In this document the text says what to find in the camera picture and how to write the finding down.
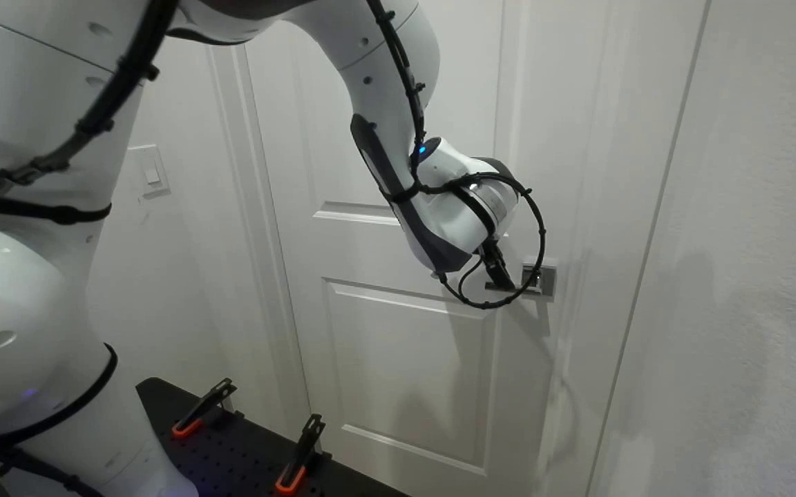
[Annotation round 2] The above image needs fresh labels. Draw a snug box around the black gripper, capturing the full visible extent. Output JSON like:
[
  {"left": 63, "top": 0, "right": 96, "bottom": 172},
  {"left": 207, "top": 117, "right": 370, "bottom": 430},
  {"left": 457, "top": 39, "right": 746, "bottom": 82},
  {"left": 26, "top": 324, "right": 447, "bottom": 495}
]
[{"left": 477, "top": 233, "right": 523, "bottom": 294}]

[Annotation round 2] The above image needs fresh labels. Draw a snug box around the silver door lever handle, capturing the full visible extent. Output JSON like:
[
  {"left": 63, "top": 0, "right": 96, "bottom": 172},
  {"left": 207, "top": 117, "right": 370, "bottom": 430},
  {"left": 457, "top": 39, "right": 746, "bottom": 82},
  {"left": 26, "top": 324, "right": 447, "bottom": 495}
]
[{"left": 484, "top": 262, "right": 560, "bottom": 302}]

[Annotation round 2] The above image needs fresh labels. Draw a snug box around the black robot base board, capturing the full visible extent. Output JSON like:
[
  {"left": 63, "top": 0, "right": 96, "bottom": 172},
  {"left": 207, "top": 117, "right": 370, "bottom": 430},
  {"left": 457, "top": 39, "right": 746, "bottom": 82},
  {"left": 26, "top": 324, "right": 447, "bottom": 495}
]
[{"left": 133, "top": 376, "right": 411, "bottom": 497}]

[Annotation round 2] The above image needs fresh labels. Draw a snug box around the black clamp with orange tips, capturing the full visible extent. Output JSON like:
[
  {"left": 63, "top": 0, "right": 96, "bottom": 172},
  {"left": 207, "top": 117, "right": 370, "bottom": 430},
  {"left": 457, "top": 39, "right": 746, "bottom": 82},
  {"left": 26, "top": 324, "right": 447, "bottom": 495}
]
[
  {"left": 270, "top": 412, "right": 328, "bottom": 497},
  {"left": 169, "top": 376, "right": 240, "bottom": 445}
]

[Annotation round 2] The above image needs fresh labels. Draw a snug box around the white light switch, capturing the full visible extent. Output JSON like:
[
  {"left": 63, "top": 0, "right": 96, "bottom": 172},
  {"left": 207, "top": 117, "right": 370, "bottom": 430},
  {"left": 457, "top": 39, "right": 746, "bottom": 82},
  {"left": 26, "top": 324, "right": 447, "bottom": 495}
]
[{"left": 128, "top": 142, "right": 173, "bottom": 201}]

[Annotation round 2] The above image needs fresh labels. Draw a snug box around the black cable bundle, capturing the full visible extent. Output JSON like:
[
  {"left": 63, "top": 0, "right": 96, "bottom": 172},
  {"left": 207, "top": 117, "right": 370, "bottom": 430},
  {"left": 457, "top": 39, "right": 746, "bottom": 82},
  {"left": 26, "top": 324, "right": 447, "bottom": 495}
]
[{"left": 0, "top": 0, "right": 549, "bottom": 313}]

